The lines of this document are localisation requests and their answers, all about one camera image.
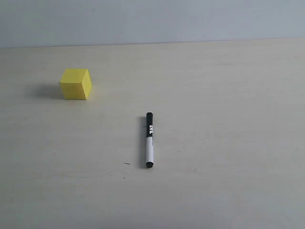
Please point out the black and white marker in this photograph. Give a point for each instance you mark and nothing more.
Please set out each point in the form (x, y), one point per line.
(149, 141)

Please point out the yellow cube block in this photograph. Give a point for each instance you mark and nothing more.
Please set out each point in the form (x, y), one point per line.
(76, 84)

